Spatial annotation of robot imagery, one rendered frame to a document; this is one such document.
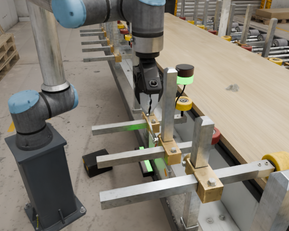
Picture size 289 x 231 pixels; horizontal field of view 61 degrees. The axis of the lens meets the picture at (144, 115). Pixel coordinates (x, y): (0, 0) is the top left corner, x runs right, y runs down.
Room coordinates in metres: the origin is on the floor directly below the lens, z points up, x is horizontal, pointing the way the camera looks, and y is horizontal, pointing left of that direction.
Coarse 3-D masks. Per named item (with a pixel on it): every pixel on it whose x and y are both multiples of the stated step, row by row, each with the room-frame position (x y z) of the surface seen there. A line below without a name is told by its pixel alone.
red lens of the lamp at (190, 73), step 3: (177, 69) 0.73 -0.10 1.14; (192, 69) 0.73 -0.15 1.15; (180, 72) 0.72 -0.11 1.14; (183, 72) 0.72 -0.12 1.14; (186, 72) 0.72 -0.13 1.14; (189, 72) 0.72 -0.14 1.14; (192, 72) 0.73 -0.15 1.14; (180, 75) 0.72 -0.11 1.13; (183, 75) 0.72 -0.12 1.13; (186, 75) 0.72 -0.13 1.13; (189, 75) 0.72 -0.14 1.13; (192, 75) 0.73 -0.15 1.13
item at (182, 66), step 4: (180, 64) 0.77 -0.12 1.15; (184, 64) 0.77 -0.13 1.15; (188, 64) 0.77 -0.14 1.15; (180, 68) 0.73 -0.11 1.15; (184, 68) 0.73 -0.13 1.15; (188, 68) 0.73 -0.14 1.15; (192, 68) 0.73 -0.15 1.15; (184, 84) 0.74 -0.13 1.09; (184, 88) 0.75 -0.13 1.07; (176, 92) 0.72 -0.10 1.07; (176, 100) 0.74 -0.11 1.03
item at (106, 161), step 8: (184, 144) 0.71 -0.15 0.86; (128, 152) 0.67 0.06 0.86; (136, 152) 0.67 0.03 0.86; (144, 152) 0.67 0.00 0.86; (152, 152) 0.67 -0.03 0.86; (160, 152) 0.67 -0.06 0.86; (184, 152) 0.70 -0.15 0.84; (104, 160) 0.63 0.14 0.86; (112, 160) 0.63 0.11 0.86; (120, 160) 0.64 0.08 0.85; (128, 160) 0.64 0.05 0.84; (136, 160) 0.65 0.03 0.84; (144, 160) 0.66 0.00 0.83
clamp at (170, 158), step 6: (162, 144) 0.70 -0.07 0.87; (168, 144) 0.70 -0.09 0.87; (174, 144) 0.70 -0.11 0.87; (168, 150) 0.67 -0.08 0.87; (168, 156) 0.64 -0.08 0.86; (174, 156) 0.65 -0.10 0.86; (180, 156) 0.65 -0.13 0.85; (168, 162) 0.64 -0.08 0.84; (174, 162) 0.65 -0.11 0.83; (180, 162) 0.65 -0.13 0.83
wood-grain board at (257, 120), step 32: (128, 32) 2.42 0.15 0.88; (192, 32) 2.34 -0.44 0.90; (160, 64) 1.47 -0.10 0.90; (192, 64) 1.47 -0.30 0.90; (224, 64) 1.47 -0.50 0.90; (256, 64) 1.47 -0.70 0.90; (192, 96) 1.02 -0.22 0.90; (224, 96) 1.02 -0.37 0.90; (256, 96) 1.02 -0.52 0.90; (288, 96) 1.02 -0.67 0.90; (224, 128) 0.76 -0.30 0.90; (256, 128) 0.76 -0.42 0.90; (288, 128) 0.76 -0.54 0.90; (256, 160) 0.58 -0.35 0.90
